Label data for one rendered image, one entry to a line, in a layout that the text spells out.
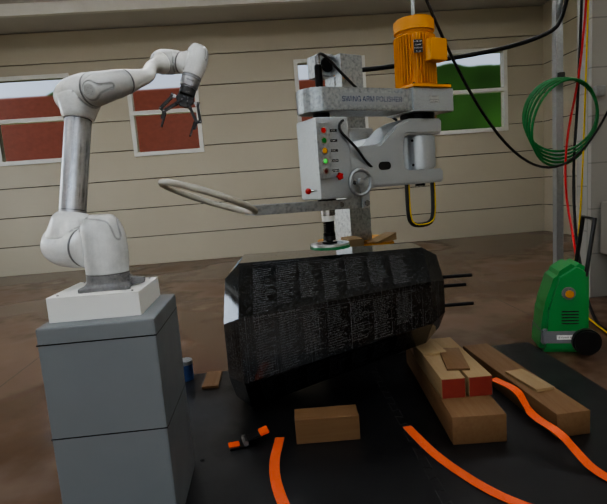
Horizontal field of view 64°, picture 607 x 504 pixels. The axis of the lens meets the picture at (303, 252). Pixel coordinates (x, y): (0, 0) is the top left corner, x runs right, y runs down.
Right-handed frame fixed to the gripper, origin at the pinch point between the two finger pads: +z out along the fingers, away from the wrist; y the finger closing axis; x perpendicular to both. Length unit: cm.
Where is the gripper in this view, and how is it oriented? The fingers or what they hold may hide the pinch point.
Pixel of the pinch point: (176, 129)
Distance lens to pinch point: 245.0
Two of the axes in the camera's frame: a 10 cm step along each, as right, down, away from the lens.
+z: -2.7, 9.6, -0.4
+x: -2.4, -0.3, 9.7
